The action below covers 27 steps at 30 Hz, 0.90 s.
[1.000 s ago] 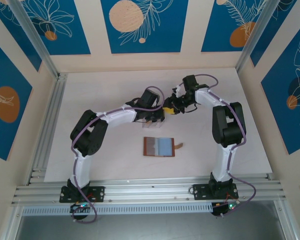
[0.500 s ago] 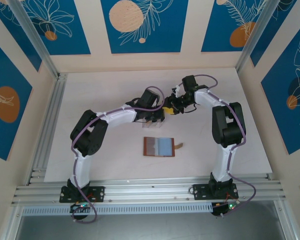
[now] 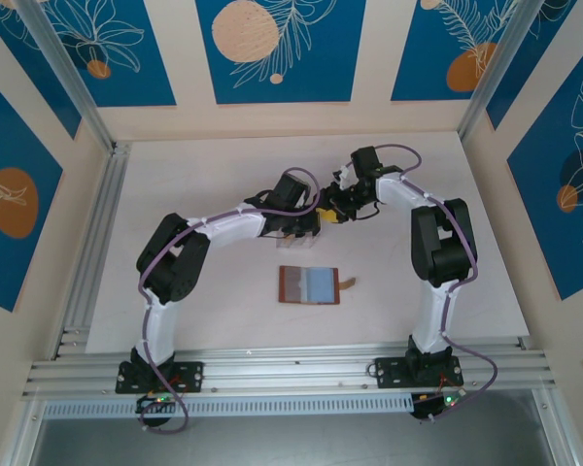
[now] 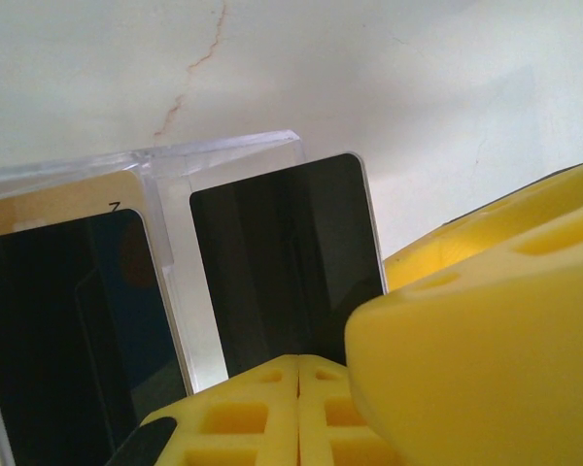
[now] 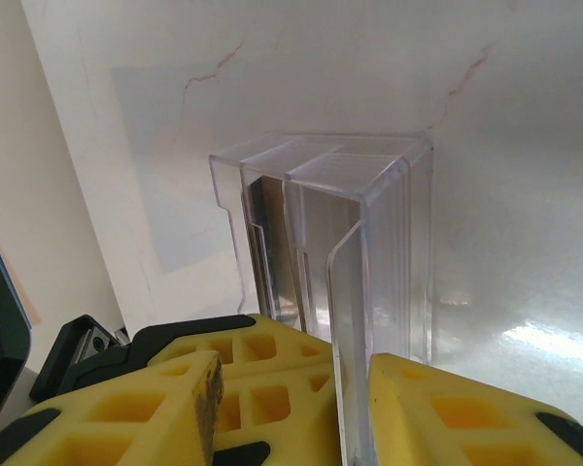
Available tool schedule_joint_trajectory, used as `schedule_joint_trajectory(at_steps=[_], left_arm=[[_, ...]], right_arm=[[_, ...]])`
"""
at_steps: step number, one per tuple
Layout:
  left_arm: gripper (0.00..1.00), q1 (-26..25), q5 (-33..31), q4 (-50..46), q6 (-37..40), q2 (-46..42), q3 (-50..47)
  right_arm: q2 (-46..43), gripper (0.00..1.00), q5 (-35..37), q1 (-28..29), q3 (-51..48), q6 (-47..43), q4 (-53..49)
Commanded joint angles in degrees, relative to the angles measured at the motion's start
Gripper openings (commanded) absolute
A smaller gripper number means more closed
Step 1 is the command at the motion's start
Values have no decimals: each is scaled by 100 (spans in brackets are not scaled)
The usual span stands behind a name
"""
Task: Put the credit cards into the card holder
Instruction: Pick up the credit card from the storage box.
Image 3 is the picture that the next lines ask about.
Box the brown leather card holder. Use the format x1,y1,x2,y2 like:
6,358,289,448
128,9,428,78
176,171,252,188
277,265,359,306

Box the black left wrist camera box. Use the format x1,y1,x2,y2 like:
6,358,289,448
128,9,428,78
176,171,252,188
270,169,313,211

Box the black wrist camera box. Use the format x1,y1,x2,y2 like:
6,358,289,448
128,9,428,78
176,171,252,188
350,145,386,182
270,169,313,211

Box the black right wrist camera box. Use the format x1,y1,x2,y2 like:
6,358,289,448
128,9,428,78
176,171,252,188
350,145,386,182

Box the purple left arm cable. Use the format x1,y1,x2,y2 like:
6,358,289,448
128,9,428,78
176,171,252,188
138,166,321,434

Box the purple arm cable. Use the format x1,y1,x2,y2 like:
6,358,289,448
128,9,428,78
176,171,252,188
138,166,321,434
342,143,497,423

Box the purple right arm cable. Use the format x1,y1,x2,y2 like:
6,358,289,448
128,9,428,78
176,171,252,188
342,143,497,423

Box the blue floral wall panel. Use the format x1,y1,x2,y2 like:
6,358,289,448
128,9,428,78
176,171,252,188
485,0,580,131
0,69,64,313
391,0,522,103
507,28,583,301
195,0,368,105
41,0,178,109
0,0,83,141

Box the aluminium frame cross rails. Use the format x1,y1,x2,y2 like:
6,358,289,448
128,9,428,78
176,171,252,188
21,337,560,400

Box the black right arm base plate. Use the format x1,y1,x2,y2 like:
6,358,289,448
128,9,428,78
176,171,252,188
373,355,465,389

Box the aluminium corner post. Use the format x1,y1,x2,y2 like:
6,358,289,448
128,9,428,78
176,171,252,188
17,0,117,152
458,0,539,142

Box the white slotted cable duct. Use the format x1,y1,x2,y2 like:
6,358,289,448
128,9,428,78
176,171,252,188
42,393,415,419

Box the aluminium table side rail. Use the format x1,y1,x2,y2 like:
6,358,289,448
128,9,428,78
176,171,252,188
52,140,131,361

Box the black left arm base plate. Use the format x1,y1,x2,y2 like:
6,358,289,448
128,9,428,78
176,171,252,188
115,359,205,394

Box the aluminium frame leg bar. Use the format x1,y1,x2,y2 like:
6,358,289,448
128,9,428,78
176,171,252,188
0,397,48,466
532,387,583,466

